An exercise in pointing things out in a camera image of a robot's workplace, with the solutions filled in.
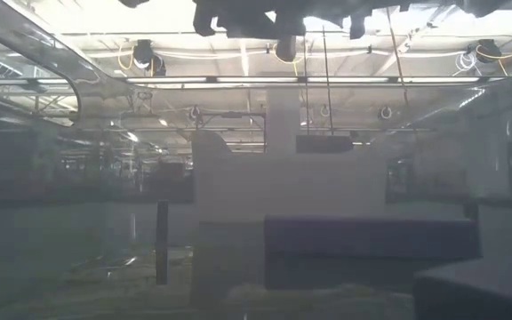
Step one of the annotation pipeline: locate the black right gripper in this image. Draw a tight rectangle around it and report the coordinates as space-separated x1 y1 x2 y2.
192 0 370 41

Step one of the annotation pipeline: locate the purple rectangular block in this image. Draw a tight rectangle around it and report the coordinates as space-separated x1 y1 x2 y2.
263 216 483 291

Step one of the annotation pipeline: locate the black ceiling-hung fixture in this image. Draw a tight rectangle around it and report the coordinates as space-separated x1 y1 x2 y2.
476 38 503 64
275 35 299 63
132 38 156 70

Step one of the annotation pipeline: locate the overhead light bar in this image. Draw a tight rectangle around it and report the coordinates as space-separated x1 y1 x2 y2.
215 76 300 85
306 76 391 85
126 76 209 85
397 76 480 85

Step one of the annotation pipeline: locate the white plastic bin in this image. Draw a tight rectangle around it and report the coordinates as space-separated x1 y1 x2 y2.
192 150 388 308

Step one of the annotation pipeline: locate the dark translucent plastic bin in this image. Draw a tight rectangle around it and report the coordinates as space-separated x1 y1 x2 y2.
0 0 512 320

